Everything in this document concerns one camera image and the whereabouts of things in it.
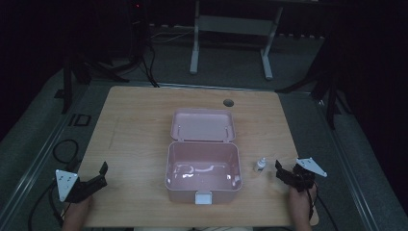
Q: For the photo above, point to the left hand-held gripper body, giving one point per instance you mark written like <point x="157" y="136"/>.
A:
<point x="71" y="189"/>

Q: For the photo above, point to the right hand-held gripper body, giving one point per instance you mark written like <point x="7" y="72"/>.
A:
<point x="305" y="173"/>

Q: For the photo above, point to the small white dropper bottle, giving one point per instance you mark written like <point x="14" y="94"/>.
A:
<point x="260" y="165"/>

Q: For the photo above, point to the pink plastic box with lid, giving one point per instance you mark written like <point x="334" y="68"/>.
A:
<point x="203" y="160"/>

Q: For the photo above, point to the person's left hand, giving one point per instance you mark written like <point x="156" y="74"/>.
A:
<point x="77" y="215"/>

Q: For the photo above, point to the person's right hand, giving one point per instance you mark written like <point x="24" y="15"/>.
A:
<point x="299" y="208"/>

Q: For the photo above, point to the black tripod stand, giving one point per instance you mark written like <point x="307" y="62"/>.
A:
<point x="327" y="86"/>
<point x="83" y="69"/>

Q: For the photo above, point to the dark computer tower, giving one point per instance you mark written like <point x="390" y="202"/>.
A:
<point x="138" y="29"/>

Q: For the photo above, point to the black square floor bracket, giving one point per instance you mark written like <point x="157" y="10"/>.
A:
<point x="81" y="120"/>

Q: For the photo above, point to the white metal desk frame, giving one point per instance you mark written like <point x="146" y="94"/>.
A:
<point x="231" y="25"/>

